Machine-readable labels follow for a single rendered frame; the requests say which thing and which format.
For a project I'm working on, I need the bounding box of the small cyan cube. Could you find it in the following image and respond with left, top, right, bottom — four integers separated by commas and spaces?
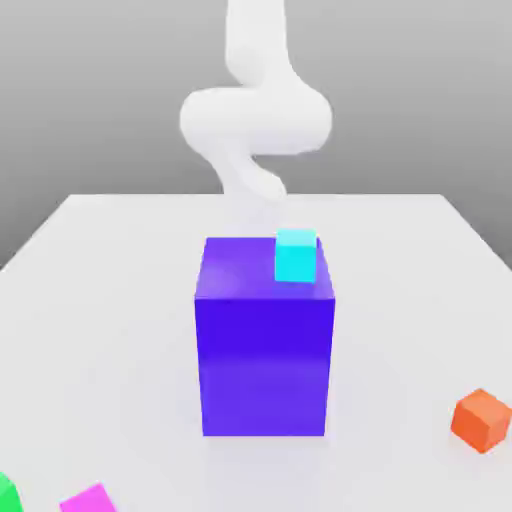
274, 228, 319, 285

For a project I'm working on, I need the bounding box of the small orange cube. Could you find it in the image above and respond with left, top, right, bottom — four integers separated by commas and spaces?
450, 387, 512, 455

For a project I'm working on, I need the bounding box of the small magenta cube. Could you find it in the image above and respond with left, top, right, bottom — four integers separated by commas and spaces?
58, 482, 118, 512

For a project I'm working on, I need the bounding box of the small green cube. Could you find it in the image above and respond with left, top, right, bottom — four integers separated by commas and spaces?
0, 471, 24, 512

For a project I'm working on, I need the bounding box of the large purple box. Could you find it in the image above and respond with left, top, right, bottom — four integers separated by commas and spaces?
193, 236, 336, 438

